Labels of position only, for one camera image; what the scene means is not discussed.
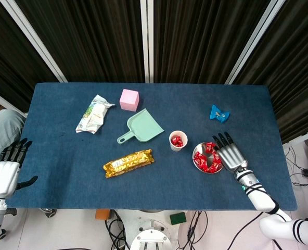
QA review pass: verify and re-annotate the grey caster wheel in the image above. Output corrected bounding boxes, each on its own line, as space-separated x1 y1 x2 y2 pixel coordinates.
40 208 57 218

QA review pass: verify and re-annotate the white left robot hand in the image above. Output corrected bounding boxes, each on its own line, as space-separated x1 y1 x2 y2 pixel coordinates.
0 137 39 199

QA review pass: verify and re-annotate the blue felt table cloth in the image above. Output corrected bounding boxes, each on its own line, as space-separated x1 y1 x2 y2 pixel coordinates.
2 82 298 212

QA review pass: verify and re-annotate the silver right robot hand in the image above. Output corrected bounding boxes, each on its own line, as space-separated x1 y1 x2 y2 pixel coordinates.
212 131 249 173

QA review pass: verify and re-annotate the white frame post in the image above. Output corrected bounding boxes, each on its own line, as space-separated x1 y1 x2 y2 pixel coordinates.
283 129 308 144
225 0 287 85
140 0 155 84
0 87 29 118
0 0 68 83

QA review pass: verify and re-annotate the dark green box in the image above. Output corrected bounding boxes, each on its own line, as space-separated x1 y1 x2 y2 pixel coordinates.
169 212 187 226

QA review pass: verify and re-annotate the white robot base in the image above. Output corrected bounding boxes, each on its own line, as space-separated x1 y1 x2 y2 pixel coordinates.
120 210 190 250

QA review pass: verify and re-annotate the gold biscuit package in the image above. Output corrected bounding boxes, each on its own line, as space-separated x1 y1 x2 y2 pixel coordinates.
102 148 156 179

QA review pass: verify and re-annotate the pink cube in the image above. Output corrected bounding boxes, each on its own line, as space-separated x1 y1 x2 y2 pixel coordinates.
119 88 140 112

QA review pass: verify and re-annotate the mint green dustpan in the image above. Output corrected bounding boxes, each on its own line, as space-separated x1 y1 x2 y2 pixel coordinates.
117 108 165 145

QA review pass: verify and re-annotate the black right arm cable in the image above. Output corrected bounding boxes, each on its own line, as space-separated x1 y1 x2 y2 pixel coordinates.
228 185 281 250

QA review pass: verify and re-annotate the dark pleated curtain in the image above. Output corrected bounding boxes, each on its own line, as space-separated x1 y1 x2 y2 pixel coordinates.
153 0 272 84
0 0 60 113
15 0 144 83
234 0 308 143

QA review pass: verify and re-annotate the white paper cup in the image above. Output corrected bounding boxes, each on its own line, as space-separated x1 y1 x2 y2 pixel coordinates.
169 130 189 153

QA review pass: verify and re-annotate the grey blue trouser leg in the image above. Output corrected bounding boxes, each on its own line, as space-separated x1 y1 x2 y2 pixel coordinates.
0 109 27 157

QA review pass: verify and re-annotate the orange box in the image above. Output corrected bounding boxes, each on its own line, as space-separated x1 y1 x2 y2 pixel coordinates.
95 209 111 221

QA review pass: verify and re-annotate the silver metal plate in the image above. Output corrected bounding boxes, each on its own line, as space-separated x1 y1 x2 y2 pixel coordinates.
192 142 225 174

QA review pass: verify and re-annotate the blue snack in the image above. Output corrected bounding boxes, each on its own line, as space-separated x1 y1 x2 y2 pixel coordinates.
209 104 231 123

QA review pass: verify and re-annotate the black floor cable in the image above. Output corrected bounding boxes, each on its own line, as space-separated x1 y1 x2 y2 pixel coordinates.
104 210 132 250
176 210 209 250
284 145 308 187

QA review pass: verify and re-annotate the white green snack bag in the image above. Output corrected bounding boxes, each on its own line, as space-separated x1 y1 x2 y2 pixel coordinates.
75 94 116 134

